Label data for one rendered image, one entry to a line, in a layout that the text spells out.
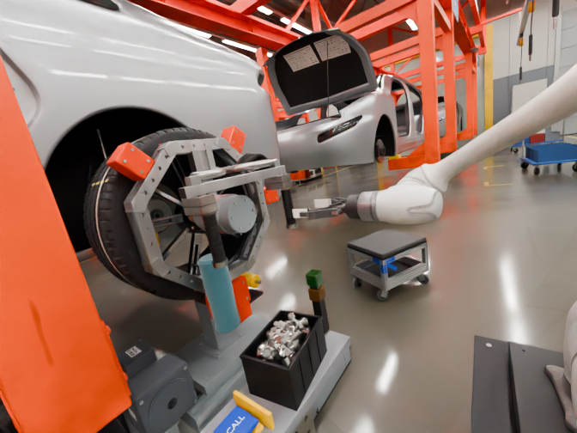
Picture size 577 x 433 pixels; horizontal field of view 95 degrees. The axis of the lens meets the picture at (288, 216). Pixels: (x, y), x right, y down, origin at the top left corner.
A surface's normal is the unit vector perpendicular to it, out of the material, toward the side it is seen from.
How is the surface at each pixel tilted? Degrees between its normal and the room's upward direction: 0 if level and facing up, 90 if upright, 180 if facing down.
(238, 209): 90
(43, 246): 90
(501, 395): 0
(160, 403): 90
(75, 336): 90
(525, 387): 3
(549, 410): 3
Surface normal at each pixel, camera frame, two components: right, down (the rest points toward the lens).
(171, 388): 0.78, 0.00
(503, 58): -0.57, 0.28
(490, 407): -0.17, -0.96
